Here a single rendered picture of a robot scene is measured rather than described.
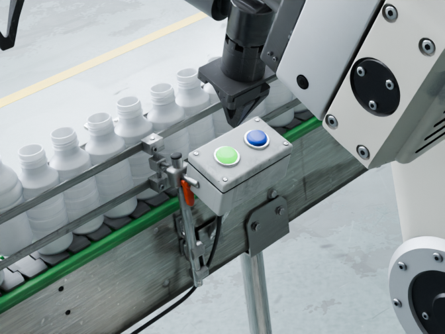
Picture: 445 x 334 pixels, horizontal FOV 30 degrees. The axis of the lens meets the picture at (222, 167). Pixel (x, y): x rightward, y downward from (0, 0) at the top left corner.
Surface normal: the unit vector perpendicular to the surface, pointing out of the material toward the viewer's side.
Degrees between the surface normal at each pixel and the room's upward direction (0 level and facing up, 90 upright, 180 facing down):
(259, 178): 110
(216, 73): 19
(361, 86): 90
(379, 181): 0
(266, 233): 90
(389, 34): 90
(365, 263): 0
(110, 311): 90
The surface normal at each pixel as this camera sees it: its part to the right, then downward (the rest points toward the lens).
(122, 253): 0.66, 0.33
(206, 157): 0.11, -0.69
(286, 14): -0.74, 0.43
